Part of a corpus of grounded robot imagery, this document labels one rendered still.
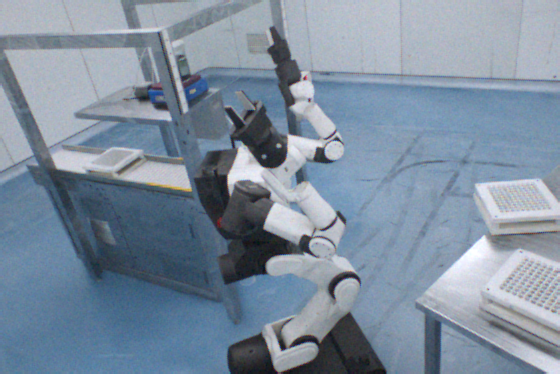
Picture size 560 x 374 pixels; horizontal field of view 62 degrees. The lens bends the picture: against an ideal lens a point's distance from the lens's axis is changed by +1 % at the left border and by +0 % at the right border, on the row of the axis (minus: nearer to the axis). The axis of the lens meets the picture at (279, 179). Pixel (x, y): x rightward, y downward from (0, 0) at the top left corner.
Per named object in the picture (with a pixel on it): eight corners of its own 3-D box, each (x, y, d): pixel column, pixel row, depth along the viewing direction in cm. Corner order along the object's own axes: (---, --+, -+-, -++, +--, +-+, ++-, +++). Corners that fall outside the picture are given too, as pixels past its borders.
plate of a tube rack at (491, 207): (567, 219, 161) (568, 214, 160) (492, 224, 165) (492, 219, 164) (539, 182, 182) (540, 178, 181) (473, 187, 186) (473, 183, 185)
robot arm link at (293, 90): (307, 65, 174) (318, 93, 176) (289, 74, 183) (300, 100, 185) (286, 74, 167) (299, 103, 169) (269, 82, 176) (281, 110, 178)
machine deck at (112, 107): (221, 96, 228) (220, 88, 226) (173, 128, 200) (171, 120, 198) (129, 92, 256) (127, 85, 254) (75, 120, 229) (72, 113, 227)
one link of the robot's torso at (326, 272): (351, 307, 196) (258, 280, 175) (334, 281, 211) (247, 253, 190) (371, 279, 192) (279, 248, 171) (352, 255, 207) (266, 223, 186)
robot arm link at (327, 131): (324, 110, 176) (352, 146, 184) (317, 104, 186) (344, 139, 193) (302, 128, 177) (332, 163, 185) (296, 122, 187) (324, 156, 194)
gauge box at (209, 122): (229, 131, 237) (221, 94, 227) (218, 140, 229) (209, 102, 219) (195, 128, 247) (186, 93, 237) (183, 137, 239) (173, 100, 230)
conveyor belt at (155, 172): (232, 179, 247) (230, 171, 244) (205, 205, 228) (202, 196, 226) (63, 156, 310) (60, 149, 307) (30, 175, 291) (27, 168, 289)
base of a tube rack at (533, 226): (565, 230, 164) (566, 225, 162) (491, 235, 167) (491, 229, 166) (537, 193, 185) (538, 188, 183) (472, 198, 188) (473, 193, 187)
